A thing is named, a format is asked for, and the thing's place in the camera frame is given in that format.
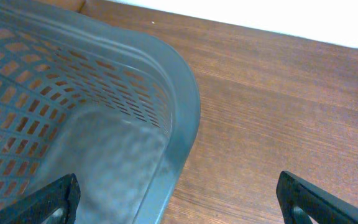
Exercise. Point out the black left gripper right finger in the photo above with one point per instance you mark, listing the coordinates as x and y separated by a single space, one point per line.
302 202

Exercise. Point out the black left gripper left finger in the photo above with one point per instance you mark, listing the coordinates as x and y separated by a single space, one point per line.
57 202

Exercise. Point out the dark grey mesh basket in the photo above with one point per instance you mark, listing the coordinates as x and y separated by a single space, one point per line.
118 108

